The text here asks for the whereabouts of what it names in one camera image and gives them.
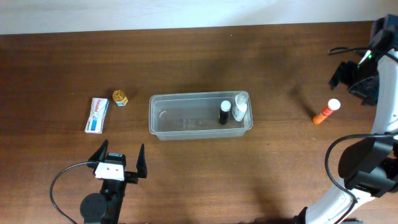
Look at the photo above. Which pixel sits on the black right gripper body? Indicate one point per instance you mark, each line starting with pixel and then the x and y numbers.
pixel 344 73

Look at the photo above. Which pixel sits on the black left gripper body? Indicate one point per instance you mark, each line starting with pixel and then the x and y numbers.
pixel 131 177

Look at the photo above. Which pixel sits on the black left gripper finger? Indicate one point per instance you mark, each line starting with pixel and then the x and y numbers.
pixel 141 163
pixel 98 156

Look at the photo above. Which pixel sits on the dark syrup bottle white cap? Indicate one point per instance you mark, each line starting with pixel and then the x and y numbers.
pixel 225 107

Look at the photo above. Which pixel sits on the white plastic bottle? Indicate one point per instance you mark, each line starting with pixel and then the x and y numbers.
pixel 240 106

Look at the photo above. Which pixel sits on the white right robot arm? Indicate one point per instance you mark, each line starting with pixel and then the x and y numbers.
pixel 359 165

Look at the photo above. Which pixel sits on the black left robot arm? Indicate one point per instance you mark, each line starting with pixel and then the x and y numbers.
pixel 105 206

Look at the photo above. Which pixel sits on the clear plastic container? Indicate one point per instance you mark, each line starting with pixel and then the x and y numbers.
pixel 185 116

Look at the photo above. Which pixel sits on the orange tube with white cap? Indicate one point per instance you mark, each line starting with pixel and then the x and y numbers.
pixel 332 105

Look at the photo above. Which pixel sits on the white Panadol medicine box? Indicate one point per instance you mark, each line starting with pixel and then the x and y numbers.
pixel 97 115

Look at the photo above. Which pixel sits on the small gold-lidded balm jar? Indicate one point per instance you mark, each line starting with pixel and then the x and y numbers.
pixel 120 97

